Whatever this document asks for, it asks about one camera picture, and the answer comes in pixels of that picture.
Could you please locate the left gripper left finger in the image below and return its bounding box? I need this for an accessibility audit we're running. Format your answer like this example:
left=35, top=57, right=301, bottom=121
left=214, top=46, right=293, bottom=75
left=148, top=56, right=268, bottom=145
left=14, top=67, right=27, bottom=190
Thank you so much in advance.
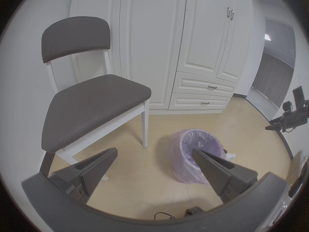
left=51, top=148, right=118, bottom=205

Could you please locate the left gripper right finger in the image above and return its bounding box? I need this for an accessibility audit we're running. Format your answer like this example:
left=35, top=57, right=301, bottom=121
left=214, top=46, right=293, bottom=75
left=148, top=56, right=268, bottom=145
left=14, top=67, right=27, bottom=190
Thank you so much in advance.
left=192, top=148, right=258, bottom=203

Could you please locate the purple plastic bag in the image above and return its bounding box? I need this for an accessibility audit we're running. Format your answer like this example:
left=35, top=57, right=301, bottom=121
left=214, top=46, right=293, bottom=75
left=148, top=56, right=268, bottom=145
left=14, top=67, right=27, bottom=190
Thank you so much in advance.
left=169, top=129, right=228, bottom=184

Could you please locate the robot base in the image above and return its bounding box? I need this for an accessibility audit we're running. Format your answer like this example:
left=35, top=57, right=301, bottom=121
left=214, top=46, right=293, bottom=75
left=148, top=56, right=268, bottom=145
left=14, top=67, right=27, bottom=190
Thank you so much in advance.
left=185, top=151, right=309, bottom=232

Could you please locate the white trash bin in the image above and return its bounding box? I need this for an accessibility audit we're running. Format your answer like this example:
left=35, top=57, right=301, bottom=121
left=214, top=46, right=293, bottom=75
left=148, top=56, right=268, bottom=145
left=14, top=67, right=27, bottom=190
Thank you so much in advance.
left=180, top=129, right=227, bottom=184

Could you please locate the white chair dark grey seat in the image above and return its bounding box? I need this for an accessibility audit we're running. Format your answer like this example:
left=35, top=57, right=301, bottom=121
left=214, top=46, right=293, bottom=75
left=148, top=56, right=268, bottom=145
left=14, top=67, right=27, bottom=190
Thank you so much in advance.
left=39, top=16, right=152, bottom=182

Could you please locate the white wardrobe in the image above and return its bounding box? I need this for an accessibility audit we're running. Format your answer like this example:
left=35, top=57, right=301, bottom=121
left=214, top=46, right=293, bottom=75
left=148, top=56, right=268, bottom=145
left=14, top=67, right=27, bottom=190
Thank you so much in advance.
left=69, top=0, right=254, bottom=116

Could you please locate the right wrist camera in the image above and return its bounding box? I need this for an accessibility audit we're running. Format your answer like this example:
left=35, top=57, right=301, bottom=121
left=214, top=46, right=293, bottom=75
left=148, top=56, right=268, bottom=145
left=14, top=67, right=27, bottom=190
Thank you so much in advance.
left=282, top=101, right=294, bottom=113

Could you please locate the black cable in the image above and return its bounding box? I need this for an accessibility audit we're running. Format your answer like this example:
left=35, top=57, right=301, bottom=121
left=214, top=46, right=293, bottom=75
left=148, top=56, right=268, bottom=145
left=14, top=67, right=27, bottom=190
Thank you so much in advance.
left=153, top=212, right=175, bottom=221

